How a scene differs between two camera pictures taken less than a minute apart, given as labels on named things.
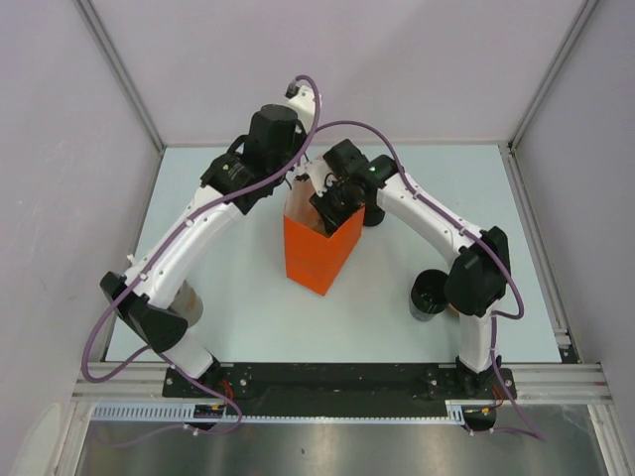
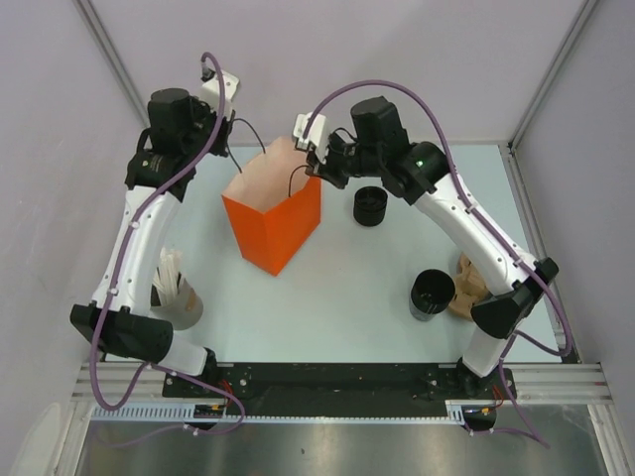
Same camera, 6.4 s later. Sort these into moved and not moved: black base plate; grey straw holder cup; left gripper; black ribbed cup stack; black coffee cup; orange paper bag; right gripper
Moved: orange paper bag; right gripper; left gripper
Not moved: black ribbed cup stack; grey straw holder cup; black base plate; black coffee cup
